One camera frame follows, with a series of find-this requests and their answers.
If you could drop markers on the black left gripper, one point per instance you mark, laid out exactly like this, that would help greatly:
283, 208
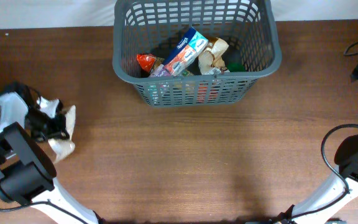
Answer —
59, 130

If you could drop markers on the beige brown snack pouch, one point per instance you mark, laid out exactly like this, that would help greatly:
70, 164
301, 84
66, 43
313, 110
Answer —
63, 148

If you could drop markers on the orange spaghetti pasta packet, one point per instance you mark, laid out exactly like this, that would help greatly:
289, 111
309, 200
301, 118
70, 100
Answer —
148, 62

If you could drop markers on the grey plastic lattice basket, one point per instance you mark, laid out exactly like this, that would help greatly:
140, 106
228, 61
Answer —
155, 27

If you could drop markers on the green lidded small jar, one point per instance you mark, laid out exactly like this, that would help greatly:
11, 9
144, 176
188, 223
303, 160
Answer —
236, 67

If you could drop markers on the white brown snack bag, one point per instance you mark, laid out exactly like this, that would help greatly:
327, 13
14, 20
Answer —
210, 61

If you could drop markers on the colourful Kleenex tissue multipack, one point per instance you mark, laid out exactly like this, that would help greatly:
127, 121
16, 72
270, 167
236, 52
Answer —
192, 41

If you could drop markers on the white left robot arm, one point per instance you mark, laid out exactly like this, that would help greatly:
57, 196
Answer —
27, 172

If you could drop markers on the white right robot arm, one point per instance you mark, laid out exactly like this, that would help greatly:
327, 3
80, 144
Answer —
336, 191

